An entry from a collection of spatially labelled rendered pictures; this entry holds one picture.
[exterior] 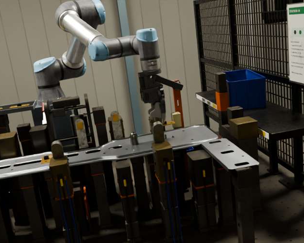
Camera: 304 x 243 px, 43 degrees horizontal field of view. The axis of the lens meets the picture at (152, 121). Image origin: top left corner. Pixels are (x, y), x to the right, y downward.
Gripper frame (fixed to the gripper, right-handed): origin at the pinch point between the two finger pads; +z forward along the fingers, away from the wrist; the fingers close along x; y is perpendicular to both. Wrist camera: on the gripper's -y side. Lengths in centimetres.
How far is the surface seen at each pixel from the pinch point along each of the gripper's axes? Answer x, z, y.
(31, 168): 8, 7, 52
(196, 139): 7.3, 7.8, -10.3
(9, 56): -272, -22, 98
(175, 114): -10.9, 1.7, -7.5
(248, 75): -38, -5, -53
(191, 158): 21.5, 9.8, -3.9
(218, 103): -15.3, 1.4, -28.3
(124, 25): -259, -35, -21
